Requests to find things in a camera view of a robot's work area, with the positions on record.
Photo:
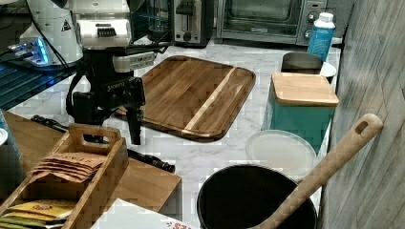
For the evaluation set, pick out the dark wooden cutting board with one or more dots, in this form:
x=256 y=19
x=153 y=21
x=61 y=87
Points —
x=194 y=98

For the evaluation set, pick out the black handled knife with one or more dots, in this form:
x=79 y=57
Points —
x=151 y=160

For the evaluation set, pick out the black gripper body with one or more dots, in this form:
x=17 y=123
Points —
x=109 y=90

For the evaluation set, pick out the blue white spray bottle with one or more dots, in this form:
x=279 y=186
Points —
x=321 y=36

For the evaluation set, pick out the glass blender jar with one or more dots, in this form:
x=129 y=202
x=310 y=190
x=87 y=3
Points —
x=158 y=20

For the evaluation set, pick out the light wooden board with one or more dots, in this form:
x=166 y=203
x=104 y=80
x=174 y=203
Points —
x=141 y=184

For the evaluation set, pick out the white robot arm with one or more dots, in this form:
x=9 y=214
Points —
x=101 y=34

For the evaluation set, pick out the teal canister with wooden lid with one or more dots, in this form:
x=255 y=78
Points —
x=302 y=104

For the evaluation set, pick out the black utensil crock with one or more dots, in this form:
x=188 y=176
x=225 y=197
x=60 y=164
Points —
x=241 y=196

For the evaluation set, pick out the wooden tea caddy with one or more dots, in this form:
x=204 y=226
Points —
x=92 y=195

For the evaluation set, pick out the white small bowl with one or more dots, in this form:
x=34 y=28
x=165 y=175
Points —
x=328 y=71

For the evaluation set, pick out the silver toaster oven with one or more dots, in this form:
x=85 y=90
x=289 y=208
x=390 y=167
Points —
x=277 y=21

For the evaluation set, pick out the brown tea bag packets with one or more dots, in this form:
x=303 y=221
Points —
x=75 y=167

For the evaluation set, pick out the white box with red print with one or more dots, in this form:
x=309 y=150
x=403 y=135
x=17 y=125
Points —
x=125 y=215

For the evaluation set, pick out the white round plate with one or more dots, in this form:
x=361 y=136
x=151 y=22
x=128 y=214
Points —
x=282 y=151

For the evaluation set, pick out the silver black toaster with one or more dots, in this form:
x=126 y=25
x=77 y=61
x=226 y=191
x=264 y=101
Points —
x=192 y=22

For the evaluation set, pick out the wooden spoon handle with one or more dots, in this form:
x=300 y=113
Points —
x=361 y=132

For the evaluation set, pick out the yellow tea bag packets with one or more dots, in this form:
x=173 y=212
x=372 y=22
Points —
x=37 y=214

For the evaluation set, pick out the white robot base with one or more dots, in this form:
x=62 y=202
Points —
x=51 y=39

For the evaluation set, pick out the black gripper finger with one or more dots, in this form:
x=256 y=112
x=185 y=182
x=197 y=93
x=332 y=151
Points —
x=95 y=138
x=134 y=119

